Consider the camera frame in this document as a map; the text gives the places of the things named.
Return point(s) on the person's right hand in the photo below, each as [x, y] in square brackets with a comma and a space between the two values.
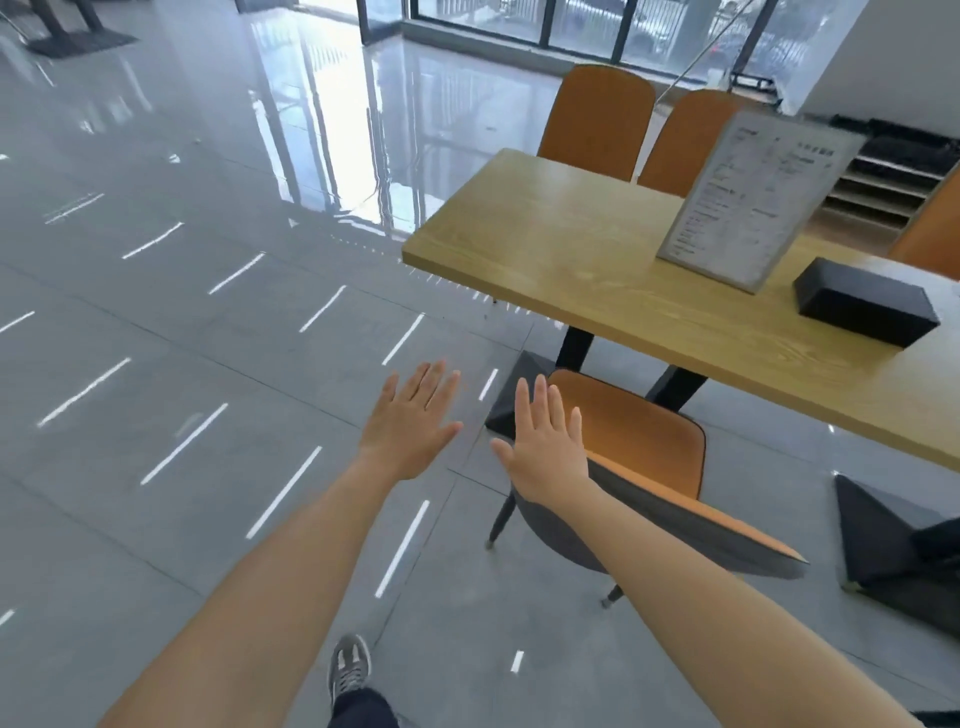
[547, 465]

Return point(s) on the person's left hand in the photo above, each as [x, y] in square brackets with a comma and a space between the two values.
[405, 435]

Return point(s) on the person's left middle finger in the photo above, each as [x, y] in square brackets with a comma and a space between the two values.
[430, 382]

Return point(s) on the person's left thumb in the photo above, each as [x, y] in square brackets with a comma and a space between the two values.
[448, 439]

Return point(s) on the person's left little finger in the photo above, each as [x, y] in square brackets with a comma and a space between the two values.
[388, 394]

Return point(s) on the person's right little finger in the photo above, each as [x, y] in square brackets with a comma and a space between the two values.
[575, 426]

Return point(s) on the person's right thumb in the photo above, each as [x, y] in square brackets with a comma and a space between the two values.
[505, 455]

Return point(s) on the person's right middle finger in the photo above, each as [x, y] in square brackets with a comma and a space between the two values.
[541, 401]

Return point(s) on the person's left forearm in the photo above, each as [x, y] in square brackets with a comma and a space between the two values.
[285, 592]

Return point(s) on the person's right forearm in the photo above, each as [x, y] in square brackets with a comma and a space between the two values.
[697, 622]

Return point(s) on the orange chair with grey shell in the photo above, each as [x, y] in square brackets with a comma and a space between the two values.
[645, 442]

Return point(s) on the wooden table with black legs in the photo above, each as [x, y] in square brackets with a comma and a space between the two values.
[600, 262]

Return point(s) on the grey sneaker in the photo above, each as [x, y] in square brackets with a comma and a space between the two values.
[349, 664]

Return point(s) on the dark trouser leg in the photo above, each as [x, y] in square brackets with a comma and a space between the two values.
[364, 711]

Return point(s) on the clear stand with printed sheet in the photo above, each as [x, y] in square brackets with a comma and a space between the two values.
[757, 202]

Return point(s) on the black rectangular box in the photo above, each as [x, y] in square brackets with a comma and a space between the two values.
[862, 300]

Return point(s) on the staircase with dark steps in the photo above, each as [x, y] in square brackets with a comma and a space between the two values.
[889, 176]

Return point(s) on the black furniture base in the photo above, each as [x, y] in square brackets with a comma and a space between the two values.
[75, 34]

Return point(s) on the black window frame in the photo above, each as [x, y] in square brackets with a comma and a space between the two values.
[585, 30]

